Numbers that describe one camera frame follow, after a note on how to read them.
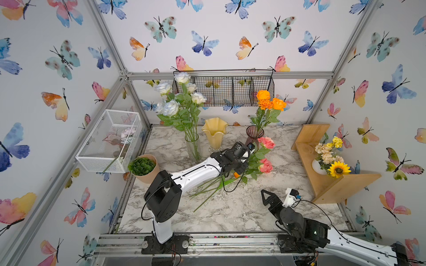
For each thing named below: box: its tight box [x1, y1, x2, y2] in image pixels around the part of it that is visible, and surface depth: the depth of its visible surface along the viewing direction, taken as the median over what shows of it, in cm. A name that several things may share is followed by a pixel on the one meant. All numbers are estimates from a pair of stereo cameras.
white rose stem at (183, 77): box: [174, 71, 191, 84], surface depth 77 cm
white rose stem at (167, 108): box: [155, 99, 180, 117], surface depth 77 cm
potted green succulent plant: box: [127, 154, 161, 184], surface depth 87 cm
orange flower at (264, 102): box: [250, 89, 273, 131], surface depth 86 cm
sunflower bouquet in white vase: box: [311, 132, 352, 179], surface depth 78 cm
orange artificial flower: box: [264, 97, 287, 127], surface depth 83 cm
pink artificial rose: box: [257, 136, 276, 150], surface depth 84 cm
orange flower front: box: [258, 98, 274, 111], surface depth 82 cm
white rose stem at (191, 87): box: [187, 82, 197, 94], surface depth 83 cm
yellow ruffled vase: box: [201, 117, 229, 153], surface depth 97 cm
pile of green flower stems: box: [189, 175, 240, 213], surface depth 91 cm
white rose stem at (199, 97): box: [190, 91, 207, 105], surface depth 80 cm
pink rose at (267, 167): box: [259, 157, 274, 174], surface depth 93 cm
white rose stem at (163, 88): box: [154, 80, 172, 97], surface depth 77 cm
